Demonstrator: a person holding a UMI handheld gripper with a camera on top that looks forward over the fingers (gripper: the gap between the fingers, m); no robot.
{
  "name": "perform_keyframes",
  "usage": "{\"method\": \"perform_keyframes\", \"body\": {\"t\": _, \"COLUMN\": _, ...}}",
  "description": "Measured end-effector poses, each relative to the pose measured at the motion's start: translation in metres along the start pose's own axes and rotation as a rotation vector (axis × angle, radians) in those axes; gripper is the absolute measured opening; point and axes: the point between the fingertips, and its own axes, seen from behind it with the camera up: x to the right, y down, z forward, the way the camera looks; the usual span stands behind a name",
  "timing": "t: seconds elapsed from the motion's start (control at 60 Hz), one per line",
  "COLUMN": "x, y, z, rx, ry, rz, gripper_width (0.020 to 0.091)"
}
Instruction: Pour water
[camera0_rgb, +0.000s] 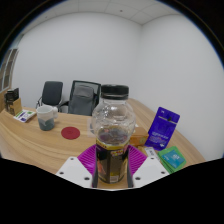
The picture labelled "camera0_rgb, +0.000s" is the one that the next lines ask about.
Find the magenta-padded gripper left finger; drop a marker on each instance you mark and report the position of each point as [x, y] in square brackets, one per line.
[74, 170]

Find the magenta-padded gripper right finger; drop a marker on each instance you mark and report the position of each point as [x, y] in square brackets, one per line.
[150, 170]

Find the clear black-capped drink bottle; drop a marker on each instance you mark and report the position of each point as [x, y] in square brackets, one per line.
[112, 120]

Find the small tan snack packet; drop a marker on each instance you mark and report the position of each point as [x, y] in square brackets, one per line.
[151, 152]

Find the green packet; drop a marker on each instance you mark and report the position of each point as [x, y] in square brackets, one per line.
[172, 159]

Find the orange cardboard box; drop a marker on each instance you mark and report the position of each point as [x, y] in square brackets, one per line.
[139, 136]

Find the flat round red coaster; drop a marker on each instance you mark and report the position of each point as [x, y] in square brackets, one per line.
[70, 133]

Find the purple packet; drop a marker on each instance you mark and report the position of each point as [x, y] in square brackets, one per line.
[162, 128]

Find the white and grey mug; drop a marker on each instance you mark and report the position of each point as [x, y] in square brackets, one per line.
[46, 116]

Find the grey backpack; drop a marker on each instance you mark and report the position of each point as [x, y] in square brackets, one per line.
[81, 100]

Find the black padded office chair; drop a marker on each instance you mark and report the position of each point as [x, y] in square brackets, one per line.
[52, 93]

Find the black mesh-back office chair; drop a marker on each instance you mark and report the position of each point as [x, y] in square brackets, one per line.
[96, 90]

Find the brown cardboard box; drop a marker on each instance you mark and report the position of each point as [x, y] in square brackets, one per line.
[14, 107]

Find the wooden glass-door cabinet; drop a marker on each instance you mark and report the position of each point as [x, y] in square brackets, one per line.
[7, 68]

